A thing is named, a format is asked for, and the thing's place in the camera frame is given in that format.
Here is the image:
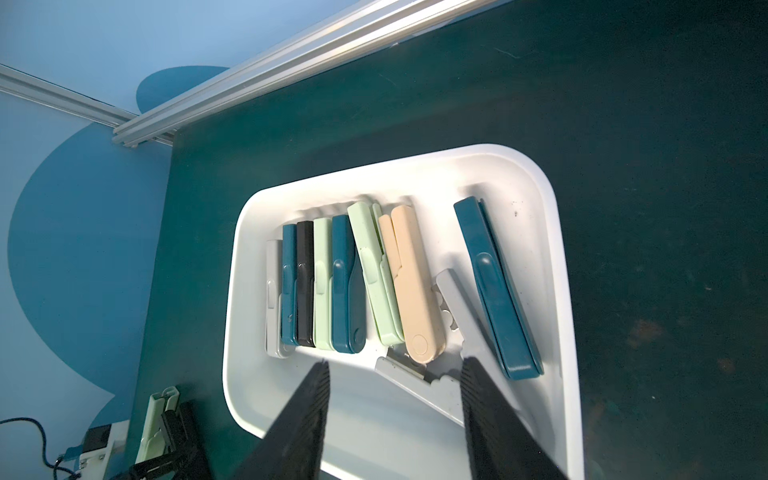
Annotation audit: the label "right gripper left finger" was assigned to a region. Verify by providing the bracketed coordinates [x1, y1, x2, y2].
[232, 361, 331, 479]

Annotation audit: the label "teal pliers group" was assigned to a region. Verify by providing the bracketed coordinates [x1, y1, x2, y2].
[281, 224, 298, 346]
[331, 215, 367, 354]
[454, 196, 543, 380]

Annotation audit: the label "left aluminium frame post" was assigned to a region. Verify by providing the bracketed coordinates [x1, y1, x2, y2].
[1, 64, 137, 131]

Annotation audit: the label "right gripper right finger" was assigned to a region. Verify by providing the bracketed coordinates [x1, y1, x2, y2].
[460, 357, 566, 479]

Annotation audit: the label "aluminium frame rear bar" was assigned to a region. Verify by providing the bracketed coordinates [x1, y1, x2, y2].
[113, 0, 494, 147]

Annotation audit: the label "white plastic storage box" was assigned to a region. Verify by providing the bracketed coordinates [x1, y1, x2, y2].
[222, 144, 585, 479]

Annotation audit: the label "beige pliers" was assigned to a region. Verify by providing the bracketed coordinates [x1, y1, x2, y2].
[378, 205, 446, 364]

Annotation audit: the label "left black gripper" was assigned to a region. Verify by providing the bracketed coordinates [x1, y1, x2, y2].
[77, 401, 214, 480]

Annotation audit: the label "black pliers group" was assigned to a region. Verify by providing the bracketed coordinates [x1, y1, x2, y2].
[296, 221, 315, 347]

